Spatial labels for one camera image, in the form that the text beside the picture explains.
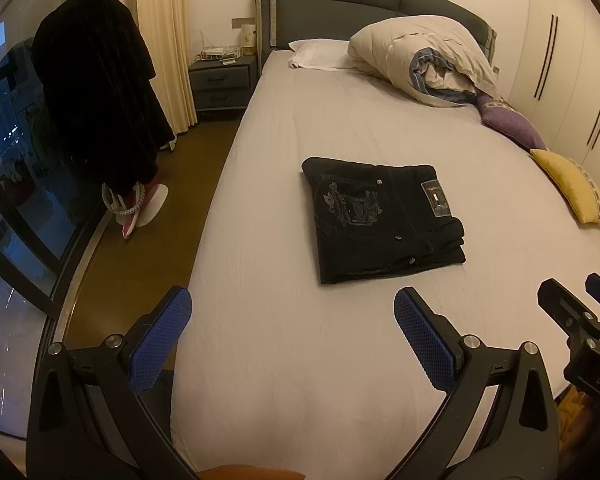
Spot black hanging coat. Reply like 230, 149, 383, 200
31, 0, 176, 198

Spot purple pillow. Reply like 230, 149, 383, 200
475, 92, 548, 152

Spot yellow cloth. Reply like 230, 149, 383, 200
557, 387, 600, 456

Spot white wardrobe with black handles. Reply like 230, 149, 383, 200
507, 0, 600, 241

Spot wire tray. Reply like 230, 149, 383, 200
196, 46, 243, 63

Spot black pants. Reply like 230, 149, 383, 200
300, 156, 467, 287

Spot striped white cord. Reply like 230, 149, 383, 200
101, 181, 148, 221

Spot glass window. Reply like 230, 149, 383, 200
0, 0, 137, 461

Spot white bedside lamp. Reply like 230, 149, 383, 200
240, 24, 258, 57

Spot cream rolled duvet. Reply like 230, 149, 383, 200
347, 15, 501, 108

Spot grey bed headboard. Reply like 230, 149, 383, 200
254, 0, 498, 68

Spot grey nightstand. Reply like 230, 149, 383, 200
187, 54, 258, 113

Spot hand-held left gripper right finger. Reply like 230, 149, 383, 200
394, 286, 561, 480

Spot cream curtain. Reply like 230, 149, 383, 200
135, 0, 199, 136

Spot bed with white sheet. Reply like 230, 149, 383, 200
170, 0, 600, 480

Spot white pillow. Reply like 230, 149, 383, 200
287, 39, 366, 71

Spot yellow pillow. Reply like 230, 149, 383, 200
529, 147, 600, 224

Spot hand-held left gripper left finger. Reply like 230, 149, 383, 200
26, 285, 201, 480

